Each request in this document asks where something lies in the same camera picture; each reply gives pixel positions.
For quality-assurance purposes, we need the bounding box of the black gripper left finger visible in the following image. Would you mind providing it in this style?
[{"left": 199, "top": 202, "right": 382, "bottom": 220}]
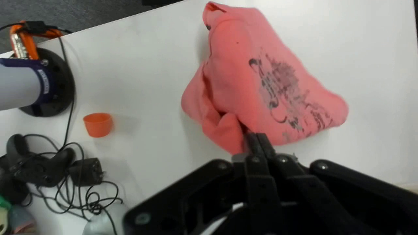
[{"left": 123, "top": 132, "right": 262, "bottom": 235}]

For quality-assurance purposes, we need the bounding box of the black power adapter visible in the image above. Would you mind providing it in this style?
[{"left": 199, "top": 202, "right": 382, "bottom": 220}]
[{"left": 70, "top": 156, "right": 106, "bottom": 186}]

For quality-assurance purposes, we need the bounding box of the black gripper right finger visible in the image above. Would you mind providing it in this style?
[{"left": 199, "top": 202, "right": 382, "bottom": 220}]
[{"left": 258, "top": 133, "right": 418, "bottom": 235}]

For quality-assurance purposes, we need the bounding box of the black handheld controller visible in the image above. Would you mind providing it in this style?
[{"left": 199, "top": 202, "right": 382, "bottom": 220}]
[{"left": 0, "top": 133, "right": 76, "bottom": 206}]

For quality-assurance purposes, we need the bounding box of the tangled black cable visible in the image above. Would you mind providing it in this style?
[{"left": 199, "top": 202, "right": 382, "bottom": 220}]
[{"left": 31, "top": 173, "right": 125, "bottom": 235}]

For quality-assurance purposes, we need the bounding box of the green toy vegetable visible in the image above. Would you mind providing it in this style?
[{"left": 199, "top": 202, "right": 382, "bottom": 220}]
[{"left": 0, "top": 194, "right": 12, "bottom": 235}]

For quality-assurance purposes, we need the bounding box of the pink printed sweatshirt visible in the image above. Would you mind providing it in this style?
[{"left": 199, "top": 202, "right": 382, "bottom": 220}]
[{"left": 181, "top": 1, "right": 351, "bottom": 155}]

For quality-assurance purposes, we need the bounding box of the orange cup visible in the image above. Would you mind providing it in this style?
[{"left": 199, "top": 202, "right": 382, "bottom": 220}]
[{"left": 83, "top": 111, "right": 116, "bottom": 138}]

